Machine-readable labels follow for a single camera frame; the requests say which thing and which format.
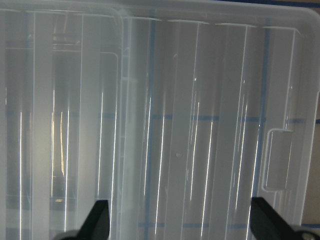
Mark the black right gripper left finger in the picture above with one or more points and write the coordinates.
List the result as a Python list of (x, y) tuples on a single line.
[(97, 224)]

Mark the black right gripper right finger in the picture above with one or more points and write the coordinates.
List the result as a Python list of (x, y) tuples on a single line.
[(266, 224)]

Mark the clear plastic box lid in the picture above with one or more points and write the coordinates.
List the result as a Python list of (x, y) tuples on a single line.
[(217, 104)]

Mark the clear plastic storage box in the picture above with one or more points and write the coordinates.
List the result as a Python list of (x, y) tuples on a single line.
[(59, 78)]

